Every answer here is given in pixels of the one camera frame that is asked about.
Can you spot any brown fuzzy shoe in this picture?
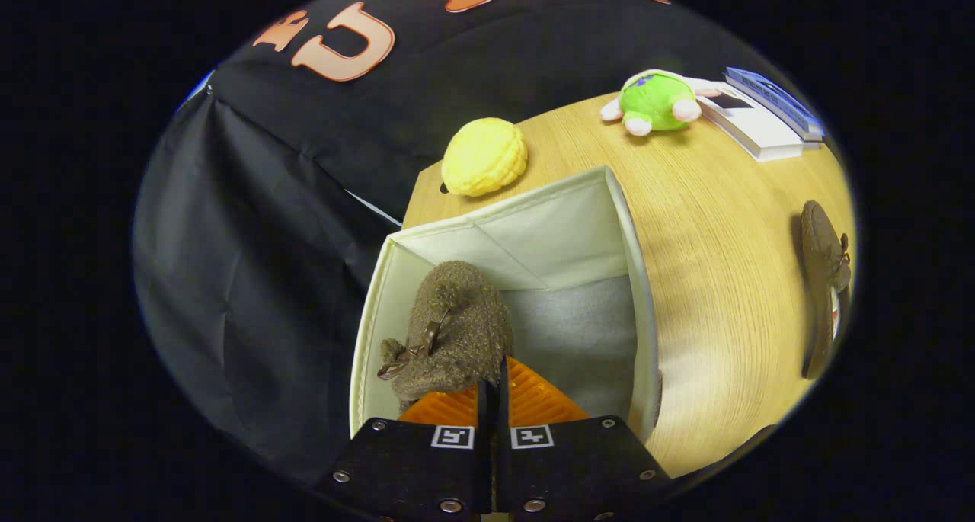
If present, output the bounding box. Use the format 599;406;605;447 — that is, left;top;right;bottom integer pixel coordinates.
798;200;854;380
377;260;515;402

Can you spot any grey fabric storage box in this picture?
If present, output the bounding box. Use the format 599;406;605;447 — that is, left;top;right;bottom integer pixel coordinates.
349;165;662;443

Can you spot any green and white plush toy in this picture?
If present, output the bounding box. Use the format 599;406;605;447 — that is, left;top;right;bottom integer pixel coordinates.
599;69;723;137

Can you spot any black backdrop cloth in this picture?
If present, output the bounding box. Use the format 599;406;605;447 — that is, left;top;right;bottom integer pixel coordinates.
131;0;808;485

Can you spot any yellow plush bread toy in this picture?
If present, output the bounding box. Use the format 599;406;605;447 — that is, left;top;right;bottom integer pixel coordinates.
441;117;529;198

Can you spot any white book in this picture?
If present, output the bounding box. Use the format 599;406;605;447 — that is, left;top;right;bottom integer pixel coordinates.
695;80;806;163

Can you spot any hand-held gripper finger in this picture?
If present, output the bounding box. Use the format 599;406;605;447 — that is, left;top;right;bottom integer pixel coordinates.
496;355;674;522
314;380;493;522

